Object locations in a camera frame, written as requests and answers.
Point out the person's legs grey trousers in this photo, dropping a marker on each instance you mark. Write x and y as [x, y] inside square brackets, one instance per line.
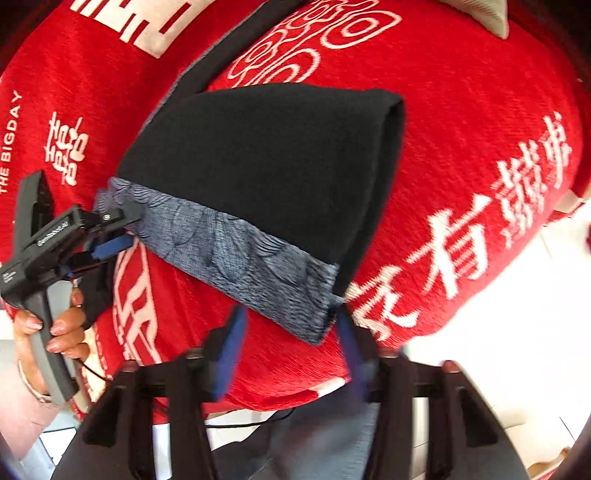
[328, 439]

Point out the black pants blue patterned trim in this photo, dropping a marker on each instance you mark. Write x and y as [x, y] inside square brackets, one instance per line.
[255, 182]

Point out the person's left hand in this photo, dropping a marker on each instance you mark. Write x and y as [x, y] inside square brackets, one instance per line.
[50, 343]

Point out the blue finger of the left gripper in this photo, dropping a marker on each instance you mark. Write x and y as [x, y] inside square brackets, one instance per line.
[96, 255]
[114, 219]

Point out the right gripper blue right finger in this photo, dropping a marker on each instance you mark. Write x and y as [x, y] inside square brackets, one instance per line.
[465, 438]

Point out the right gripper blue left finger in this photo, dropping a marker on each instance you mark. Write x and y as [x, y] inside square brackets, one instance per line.
[115, 440]

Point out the red blanket white characters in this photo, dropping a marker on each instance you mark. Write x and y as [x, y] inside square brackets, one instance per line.
[496, 143]

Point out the cream pillow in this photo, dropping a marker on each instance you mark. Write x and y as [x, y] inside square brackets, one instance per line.
[491, 14]

